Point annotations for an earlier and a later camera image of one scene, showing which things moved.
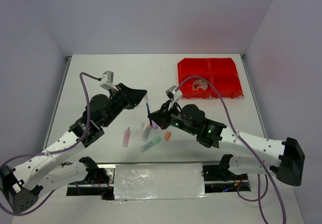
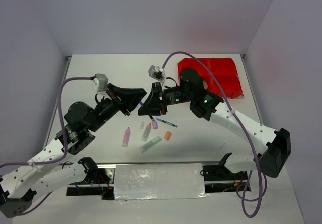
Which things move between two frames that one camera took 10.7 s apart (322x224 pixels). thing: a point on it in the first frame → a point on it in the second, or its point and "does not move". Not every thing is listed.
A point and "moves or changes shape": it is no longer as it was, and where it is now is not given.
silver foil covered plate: [147, 181] does not move
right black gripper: [161, 116] → [152, 105]
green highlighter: [154, 141] does not move
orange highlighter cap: [167, 135] does not move
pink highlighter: [126, 138] does not move
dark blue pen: [149, 113] moves or changes shape
